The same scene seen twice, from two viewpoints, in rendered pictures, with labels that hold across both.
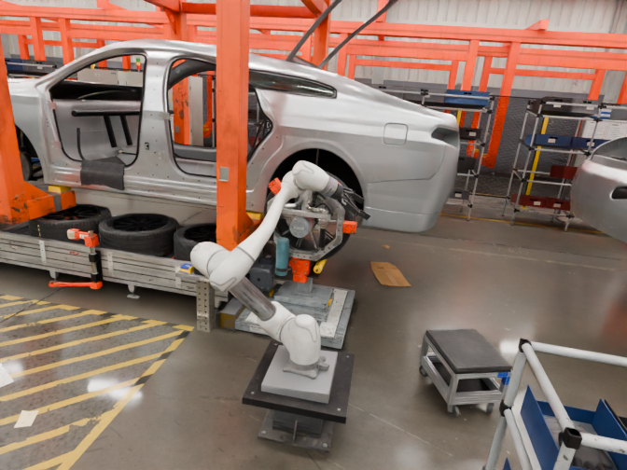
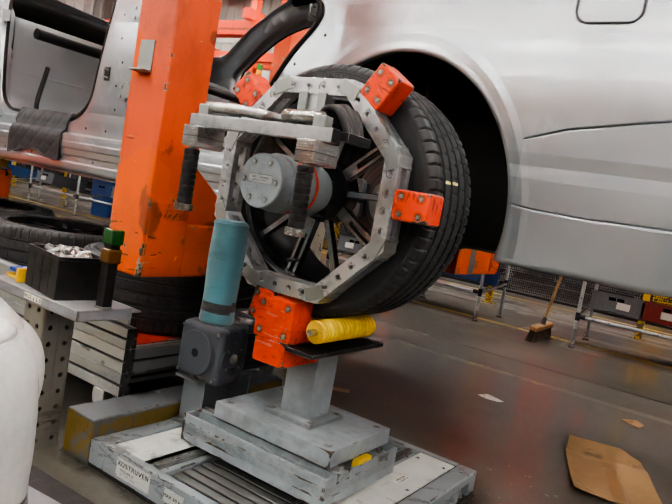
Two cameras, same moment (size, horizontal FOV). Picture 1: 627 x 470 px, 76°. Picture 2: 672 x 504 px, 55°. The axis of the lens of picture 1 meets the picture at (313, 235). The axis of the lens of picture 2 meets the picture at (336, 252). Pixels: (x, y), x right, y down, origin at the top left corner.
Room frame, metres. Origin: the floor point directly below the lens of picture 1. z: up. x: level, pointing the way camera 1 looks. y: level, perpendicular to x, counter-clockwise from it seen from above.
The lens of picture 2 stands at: (1.21, -0.66, 0.85)
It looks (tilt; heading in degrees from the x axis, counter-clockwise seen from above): 5 degrees down; 23
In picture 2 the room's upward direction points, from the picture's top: 10 degrees clockwise
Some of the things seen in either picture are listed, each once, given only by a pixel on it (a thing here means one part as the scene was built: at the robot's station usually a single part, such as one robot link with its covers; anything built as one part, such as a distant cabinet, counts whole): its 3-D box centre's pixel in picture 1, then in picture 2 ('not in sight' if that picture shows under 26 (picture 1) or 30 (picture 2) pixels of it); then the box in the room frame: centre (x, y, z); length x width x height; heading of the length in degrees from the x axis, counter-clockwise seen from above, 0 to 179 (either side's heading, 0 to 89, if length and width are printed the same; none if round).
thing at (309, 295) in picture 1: (305, 280); (309, 381); (2.84, 0.04, 0.32); 0.40 x 0.30 x 0.28; 79
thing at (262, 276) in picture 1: (267, 276); (239, 365); (3.00, 0.35, 0.26); 0.42 x 0.18 x 0.35; 169
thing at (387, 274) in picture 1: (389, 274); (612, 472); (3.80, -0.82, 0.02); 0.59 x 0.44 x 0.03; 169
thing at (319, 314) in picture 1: (299, 301); (289, 442); (2.85, 0.07, 0.13); 0.50 x 0.36 x 0.10; 79
